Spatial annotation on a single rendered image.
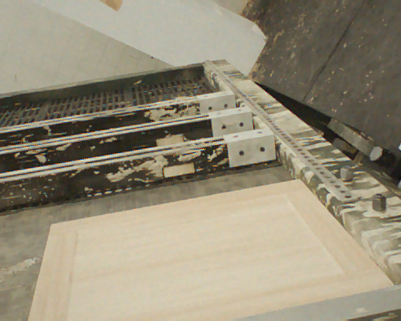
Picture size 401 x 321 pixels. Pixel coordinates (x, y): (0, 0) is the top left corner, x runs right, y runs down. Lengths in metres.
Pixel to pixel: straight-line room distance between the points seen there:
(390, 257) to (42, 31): 5.61
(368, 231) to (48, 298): 0.55
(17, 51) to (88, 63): 0.79
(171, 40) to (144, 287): 3.90
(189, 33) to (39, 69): 2.27
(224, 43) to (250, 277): 3.94
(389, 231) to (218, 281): 0.30
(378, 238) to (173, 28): 3.90
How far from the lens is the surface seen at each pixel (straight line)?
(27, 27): 6.23
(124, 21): 4.64
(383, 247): 0.89
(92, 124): 1.78
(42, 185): 1.35
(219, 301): 0.84
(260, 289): 0.86
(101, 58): 6.20
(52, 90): 2.49
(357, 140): 2.47
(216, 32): 4.69
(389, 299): 0.80
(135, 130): 1.54
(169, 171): 1.34
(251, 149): 1.35
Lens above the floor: 1.44
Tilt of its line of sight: 16 degrees down
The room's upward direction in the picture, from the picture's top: 68 degrees counter-clockwise
